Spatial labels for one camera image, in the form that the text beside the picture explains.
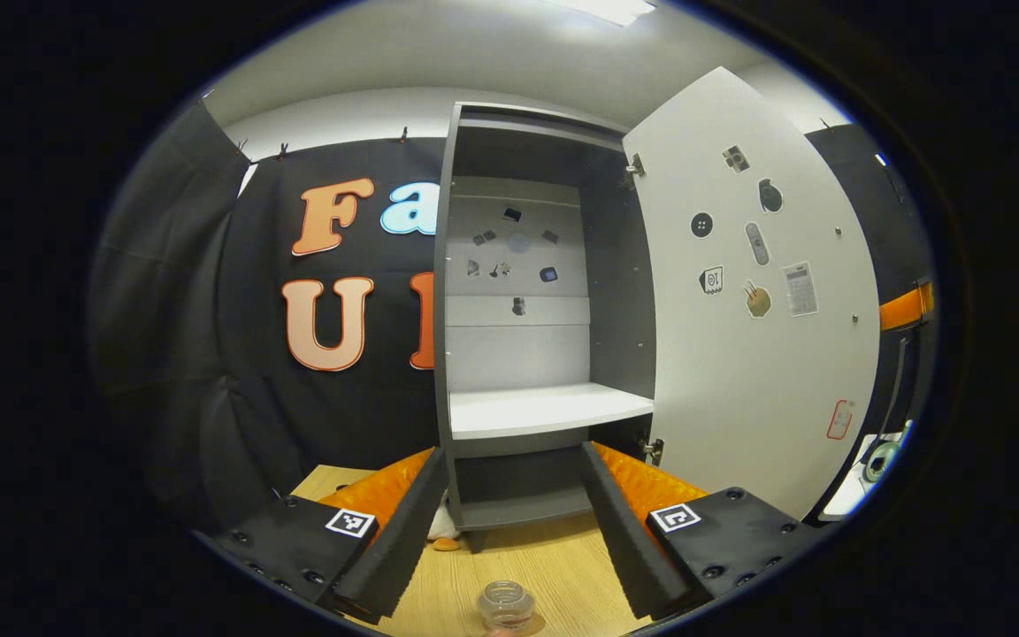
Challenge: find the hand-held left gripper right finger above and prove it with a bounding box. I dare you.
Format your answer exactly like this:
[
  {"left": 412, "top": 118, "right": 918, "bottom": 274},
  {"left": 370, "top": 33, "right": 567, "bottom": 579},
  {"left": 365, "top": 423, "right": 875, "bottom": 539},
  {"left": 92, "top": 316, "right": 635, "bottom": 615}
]
[{"left": 578, "top": 441, "right": 842, "bottom": 622}]

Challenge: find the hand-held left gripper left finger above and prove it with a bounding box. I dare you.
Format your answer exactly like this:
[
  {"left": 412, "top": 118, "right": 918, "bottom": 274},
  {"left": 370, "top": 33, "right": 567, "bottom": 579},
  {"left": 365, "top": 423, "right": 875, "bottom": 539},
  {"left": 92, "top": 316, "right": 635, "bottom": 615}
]
[{"left": 194, "top": 447, "right": 453, "bottom": 625}]

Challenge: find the clear bottle red label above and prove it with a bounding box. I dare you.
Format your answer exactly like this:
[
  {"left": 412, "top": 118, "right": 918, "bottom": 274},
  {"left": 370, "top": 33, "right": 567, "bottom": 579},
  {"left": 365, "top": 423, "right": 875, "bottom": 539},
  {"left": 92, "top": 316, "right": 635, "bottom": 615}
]
[{"left": 477, "top": 579, "right": 539, "bottom": 634}]

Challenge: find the white cabinet door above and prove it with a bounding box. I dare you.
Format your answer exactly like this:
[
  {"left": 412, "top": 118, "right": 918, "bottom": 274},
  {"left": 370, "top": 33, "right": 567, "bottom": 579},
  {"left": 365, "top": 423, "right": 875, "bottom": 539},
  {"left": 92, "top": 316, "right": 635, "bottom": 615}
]
[{"left": 623, "top": 66, "right": 882, "bottom": 521}]

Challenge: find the penguin plush toy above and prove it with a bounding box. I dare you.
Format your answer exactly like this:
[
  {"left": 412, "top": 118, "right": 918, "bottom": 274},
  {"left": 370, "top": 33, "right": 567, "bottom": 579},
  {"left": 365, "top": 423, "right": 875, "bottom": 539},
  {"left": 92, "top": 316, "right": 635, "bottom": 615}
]
[{"left": 427, "top": 495, "right": 468, "bottom": 553}]

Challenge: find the desk lamp with green base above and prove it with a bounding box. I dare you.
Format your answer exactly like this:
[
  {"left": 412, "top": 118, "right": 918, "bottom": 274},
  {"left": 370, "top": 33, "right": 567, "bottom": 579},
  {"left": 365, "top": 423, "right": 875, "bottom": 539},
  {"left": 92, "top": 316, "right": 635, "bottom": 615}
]
[{"left": 862, "top": 323, "right": 922, "bottom": 485}]

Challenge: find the ceiling light panel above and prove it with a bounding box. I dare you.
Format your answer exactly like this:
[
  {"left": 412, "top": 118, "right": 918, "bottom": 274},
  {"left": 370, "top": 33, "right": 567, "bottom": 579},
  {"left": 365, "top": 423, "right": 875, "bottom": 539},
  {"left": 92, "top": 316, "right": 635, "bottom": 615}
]
[{"left": 552, "top": 0, "right": 657, "bottom": 26}]

